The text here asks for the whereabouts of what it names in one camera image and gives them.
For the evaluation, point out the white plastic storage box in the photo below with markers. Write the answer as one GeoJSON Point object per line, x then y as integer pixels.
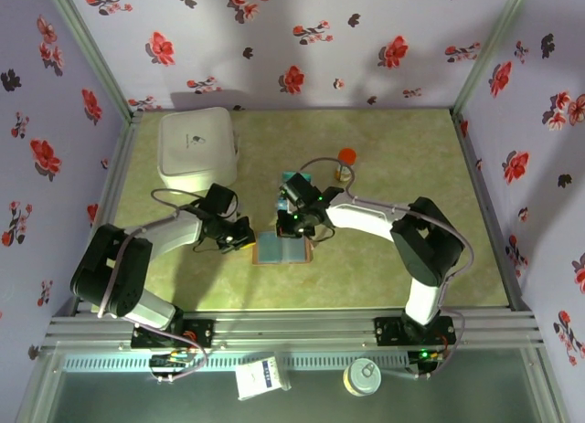
{"type": "Point", "coordinates": [196, 140]}

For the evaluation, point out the light blue credit card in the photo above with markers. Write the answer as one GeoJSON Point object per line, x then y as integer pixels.
{"type": "Point", "coordinates": [287, 173]}

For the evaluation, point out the aluminium side rail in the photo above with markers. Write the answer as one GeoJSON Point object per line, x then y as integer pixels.
{"type": "Point", "coordinates": [125, 144]}
{"type": "Point", "coordinates": [467, 144]}

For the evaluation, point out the white and blue paper box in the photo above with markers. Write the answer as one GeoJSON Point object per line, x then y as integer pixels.
{"type": "Point", "coordinates": [260, 377]}

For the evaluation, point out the small electronics board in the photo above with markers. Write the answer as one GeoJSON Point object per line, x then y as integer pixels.
{"type": "Point", "coordinates": [425, 361]}
{"type": "Point", "coordinates": [171, 362]}

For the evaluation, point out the tin can with pull tab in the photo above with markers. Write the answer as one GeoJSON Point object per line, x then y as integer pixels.
{"type": "Point", "coordinates": [362, 376]}

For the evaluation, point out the brown leather card holder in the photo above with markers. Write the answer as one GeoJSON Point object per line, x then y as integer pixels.
{"type": "Point", "coordinates": [274, 249]}

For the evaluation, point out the aluminium corner post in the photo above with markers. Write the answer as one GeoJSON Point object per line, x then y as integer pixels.
{"type": "Point", "coordinates": [91, 48]}
{"type": "Point", "coordinates": [490, 48]}

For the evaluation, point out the aluminium front frame rail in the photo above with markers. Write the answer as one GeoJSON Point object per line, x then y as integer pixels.
{"type": "Point", "coordinates": [292, 331]}

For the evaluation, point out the orange cap pill bottle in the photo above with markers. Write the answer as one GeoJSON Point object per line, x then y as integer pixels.
{"type": "Point", "coordinates": [347, 155]}

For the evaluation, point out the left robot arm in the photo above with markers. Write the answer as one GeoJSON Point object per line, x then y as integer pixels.
{"type": "Point", "coordinates": [109, 267]}

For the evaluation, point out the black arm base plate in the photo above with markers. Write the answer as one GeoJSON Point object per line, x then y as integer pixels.
{"type": "Point", "coordinates": [201, 334]}
{"type": "Point", "coordinates": [388, 331]}

